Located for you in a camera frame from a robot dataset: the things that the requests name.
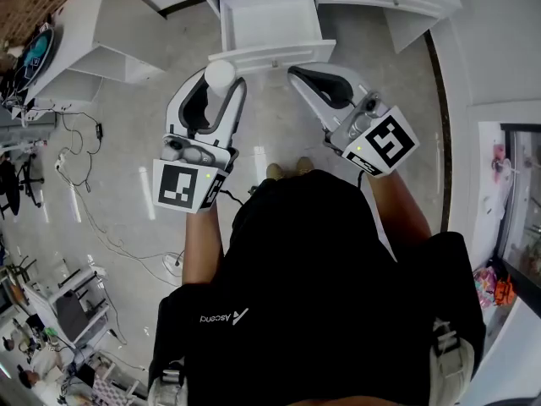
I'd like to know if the white drawer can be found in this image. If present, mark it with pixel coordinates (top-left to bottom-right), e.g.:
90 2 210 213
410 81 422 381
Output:
208 0 338 75

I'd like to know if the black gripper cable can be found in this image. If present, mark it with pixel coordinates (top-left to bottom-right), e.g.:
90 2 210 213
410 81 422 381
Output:
218 189 246 207

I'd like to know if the person's right forearm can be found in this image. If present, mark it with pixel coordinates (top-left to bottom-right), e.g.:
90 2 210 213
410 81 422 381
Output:
366 169 433 266

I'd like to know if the dark round bowl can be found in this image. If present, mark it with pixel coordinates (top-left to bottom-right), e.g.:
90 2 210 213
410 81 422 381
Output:
16 27 57 91

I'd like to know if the pink packet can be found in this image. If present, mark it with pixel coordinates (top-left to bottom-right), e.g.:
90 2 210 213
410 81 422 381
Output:
472 266 498 309

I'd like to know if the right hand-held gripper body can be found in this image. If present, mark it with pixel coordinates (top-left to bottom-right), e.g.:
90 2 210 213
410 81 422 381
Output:
322 85 422 180

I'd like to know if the white side table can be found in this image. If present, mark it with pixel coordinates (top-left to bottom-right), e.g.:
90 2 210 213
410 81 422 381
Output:
23 0 168 114

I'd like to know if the beige backpack shoulder strap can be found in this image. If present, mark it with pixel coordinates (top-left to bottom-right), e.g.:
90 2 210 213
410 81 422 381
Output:
147 358 189 406
429 318 476 406

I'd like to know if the person's black shirt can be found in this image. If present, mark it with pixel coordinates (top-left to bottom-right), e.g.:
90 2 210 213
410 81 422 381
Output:
146 169 488 406

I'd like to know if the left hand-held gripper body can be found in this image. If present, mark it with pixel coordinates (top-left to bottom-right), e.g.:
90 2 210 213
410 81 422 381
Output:
151 121 239 216

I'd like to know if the orange packet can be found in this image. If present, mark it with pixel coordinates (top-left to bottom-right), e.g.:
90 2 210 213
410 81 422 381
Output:
493 274 518 309

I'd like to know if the person's left forearm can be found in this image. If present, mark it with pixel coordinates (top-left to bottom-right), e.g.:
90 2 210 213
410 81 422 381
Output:
180 203 226 288

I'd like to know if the white round object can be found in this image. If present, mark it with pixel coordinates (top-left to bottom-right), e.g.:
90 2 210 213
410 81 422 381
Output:
204 59 237 97

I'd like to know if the checkered board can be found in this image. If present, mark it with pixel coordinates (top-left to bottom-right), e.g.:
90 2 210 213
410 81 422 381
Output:
90 373 124 406

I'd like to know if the white printed poster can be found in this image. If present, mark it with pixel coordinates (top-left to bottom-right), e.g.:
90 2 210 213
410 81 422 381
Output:
477 120 515 270

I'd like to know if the person's left shoe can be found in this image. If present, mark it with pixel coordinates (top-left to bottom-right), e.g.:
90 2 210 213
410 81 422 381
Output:
265 162 289 183

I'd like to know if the black office chair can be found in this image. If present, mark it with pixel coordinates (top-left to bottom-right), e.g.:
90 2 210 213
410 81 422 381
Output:
0 153 46 222

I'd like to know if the white wheeled cart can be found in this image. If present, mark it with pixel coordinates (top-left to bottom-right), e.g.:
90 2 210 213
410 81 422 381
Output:
23 264 113 351

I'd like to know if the dark grey laptop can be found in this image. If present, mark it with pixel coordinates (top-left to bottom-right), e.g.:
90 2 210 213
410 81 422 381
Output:
56 291 90 343

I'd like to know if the glass door cabinet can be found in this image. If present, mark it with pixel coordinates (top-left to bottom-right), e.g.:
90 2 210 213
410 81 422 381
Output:
495 123 541 300

